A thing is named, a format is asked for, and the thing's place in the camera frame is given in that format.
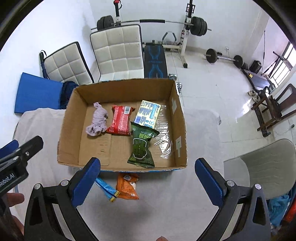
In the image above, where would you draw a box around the blue long snack packet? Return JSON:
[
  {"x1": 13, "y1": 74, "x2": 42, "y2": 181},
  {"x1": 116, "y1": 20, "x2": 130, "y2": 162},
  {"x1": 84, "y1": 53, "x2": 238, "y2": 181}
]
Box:
[{"x1": 95, "y1": 177, "x2": 119, "y2": 202}]

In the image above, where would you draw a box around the orange snack packet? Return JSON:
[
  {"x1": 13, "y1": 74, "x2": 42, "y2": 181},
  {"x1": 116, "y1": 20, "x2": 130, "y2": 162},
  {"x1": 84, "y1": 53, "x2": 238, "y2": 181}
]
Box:
[{"x1": 116, "y1": 173, "x2": 139, "y2": 200}]

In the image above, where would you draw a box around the purple cloth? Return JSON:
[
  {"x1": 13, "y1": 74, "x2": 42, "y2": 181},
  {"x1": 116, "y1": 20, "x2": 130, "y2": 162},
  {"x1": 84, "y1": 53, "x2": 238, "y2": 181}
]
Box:
[{"x1": 86, "y1": 102, "x2": 108, "y2": 137}]

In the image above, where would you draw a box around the green snack packet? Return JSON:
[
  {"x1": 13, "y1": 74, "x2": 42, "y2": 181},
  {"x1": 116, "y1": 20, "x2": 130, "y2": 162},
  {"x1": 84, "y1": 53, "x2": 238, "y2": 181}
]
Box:
[{"x1": 127, "y1": 122, "x2": 159, "y2": 168}]

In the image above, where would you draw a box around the red snack packet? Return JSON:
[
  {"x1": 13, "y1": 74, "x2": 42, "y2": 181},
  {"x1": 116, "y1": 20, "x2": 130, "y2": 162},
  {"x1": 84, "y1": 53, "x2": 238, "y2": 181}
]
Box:
[{"x1": 106, "y1": 105, "x2": 135, "y2": 136}]

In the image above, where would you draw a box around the white blue milk carton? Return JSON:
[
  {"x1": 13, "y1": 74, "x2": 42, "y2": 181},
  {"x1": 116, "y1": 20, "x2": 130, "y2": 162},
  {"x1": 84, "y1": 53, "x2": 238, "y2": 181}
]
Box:
[{"x1": 133, "y1": 100, "x2": 161, "y2": 128}]

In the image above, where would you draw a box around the person hand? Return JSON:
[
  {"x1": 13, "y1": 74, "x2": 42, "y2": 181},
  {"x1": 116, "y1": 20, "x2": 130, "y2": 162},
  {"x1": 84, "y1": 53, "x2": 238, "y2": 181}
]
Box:
[{"x1": 6, "y1": 193, "x2": 25, "y2": 234}]

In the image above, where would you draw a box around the blue bag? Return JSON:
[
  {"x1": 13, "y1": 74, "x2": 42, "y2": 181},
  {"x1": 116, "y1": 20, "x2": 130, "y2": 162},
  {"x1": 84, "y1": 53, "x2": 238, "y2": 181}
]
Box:
[{"x1": 268, "y1": 185, "x2": 295, "y2": 227}]

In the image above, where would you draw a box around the orange red bag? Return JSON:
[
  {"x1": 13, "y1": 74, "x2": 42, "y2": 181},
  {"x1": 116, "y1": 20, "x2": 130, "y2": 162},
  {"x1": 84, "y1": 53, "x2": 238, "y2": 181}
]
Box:
[{"x1": 283, "y1": 203, "x2": 296, "y2": 223}]

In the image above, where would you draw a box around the grey shell chair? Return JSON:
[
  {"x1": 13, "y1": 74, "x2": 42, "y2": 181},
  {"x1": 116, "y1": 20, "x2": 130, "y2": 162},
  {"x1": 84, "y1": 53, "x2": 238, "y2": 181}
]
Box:
[{"x1": 224, "y1": 139, "x2": 295, "y2": 200}]

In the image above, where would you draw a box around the blue foam mat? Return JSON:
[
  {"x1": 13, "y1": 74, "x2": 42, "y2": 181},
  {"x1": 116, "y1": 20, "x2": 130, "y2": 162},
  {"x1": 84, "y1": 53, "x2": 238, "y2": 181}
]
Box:
[{"x1": 14, "y1": 73, "x2": 63, "y2": 114}]

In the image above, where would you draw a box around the grey tablecloth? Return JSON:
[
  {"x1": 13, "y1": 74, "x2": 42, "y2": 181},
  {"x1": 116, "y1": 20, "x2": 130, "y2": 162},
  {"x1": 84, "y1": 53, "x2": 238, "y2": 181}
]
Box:
[{"x1": 15, "y1": 108, "x2": 223, "y2": 240}]

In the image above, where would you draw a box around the dark blue cloth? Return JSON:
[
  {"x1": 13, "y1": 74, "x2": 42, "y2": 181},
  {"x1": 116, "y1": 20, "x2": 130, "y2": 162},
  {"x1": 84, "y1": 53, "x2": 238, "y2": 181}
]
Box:
[{"x1": 60, "y1": 81, "x2": 78, "y2": 109}]

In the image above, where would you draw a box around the white quilted chair left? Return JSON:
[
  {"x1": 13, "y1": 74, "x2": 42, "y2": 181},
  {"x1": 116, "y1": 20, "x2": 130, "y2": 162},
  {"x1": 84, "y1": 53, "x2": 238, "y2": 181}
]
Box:
[{"x1": 39, "y1": 42, "x2": 94, "y2": 85}]

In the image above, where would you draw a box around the white quilted chair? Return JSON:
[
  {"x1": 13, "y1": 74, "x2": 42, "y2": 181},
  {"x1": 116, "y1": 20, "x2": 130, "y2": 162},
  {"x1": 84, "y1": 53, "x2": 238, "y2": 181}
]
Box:
[
  {"x1": 90, "y1": 25, "x2": 144, "y2": 82},
  {"x1": 39, "y1": 42, "x2": 94, "y2": 85}
]

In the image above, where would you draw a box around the dark wooden chair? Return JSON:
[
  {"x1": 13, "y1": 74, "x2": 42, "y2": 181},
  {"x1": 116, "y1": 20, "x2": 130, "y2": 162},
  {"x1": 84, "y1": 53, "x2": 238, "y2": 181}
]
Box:
[{"x1": 251, "y1": 83, "x2": 295, "y2": 137}]

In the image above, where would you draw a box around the cardboard box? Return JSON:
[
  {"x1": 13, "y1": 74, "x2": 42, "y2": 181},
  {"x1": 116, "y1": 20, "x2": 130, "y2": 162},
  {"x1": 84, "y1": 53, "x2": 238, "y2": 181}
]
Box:
[{"x1": 57, "y1": 78, "x2": 188, "y2": 172}]

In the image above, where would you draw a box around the treadmill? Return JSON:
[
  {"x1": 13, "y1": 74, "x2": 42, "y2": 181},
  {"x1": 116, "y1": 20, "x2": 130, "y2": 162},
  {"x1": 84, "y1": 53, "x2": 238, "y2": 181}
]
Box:
[{"x1": 242, "y1": 69, "x2": 275, "y2": 93}]

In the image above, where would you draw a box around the white quilted chair right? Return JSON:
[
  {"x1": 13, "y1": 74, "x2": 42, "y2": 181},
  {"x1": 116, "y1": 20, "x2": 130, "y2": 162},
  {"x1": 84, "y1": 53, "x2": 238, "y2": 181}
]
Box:
[{"x1": 90, "y1": 25, "x2": 144, "y2": 82}]

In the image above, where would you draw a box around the black speaker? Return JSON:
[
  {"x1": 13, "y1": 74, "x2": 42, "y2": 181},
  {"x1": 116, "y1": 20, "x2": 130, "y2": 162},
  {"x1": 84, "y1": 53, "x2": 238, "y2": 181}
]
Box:
[{"x1": 249, "y1": 60, "x2": 262, "y2": 74}]

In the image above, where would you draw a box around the chrome dumbbell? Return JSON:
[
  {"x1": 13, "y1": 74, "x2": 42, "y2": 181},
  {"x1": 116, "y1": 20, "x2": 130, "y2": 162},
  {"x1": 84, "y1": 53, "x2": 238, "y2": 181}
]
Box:
[{"x1": 168, "y1": 74, "x2": 183, "y2": 93}]

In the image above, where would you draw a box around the floor barbell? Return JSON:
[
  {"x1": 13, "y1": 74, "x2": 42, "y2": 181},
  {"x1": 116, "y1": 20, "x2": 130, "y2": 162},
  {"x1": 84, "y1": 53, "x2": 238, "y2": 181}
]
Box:
[{"x1": 204, "y1": 48, "x2": 244, "y2": 68}]

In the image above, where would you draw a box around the black blue weight bench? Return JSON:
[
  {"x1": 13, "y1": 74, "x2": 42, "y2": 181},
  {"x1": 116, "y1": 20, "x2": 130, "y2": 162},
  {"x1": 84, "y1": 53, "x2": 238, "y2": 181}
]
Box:
[{"x1": 144, "y1": 43, "x2": 168, "y2": 79}]

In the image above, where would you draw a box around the white barbell rack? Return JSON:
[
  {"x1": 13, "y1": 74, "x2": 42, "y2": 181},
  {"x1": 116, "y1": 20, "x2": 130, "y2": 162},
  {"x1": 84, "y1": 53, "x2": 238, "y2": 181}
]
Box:
[{"x1": 113, "y1": 0, "x2": 195, "y2": 68}]

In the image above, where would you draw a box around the barbell on rack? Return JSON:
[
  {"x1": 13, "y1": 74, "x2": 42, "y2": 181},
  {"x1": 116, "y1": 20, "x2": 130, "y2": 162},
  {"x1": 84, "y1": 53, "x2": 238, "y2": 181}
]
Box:
[{"x1": 91, "y1": 16, "x2": 211, "y2": 37}]

